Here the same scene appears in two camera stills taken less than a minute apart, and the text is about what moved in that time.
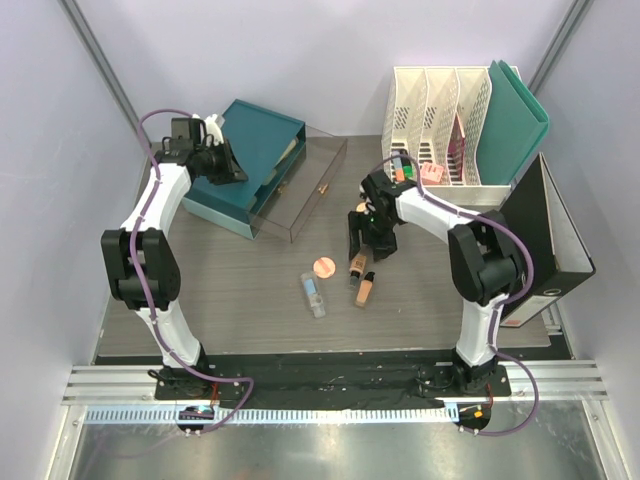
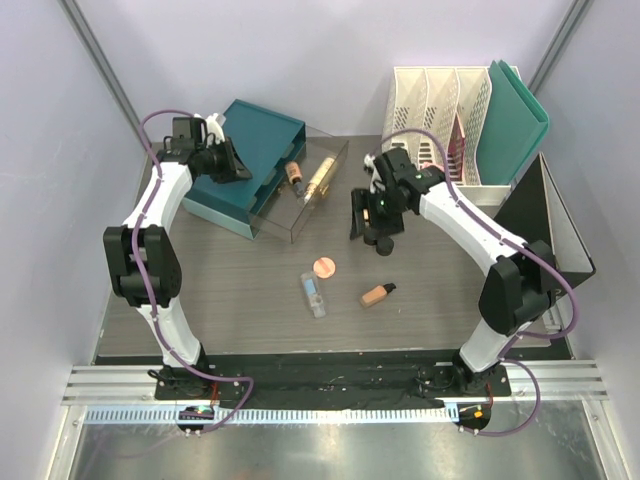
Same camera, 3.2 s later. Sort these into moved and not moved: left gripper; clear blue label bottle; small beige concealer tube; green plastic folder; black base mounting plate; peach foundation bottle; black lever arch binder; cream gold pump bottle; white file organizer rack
Moved: cream gold pump bottle; small beige concealer tube; peach foundation bottle
Not moved: clear blue label bottle; green plastic folder; left gripper; black lever arch binder; black base mounting plate; white file organizer rack
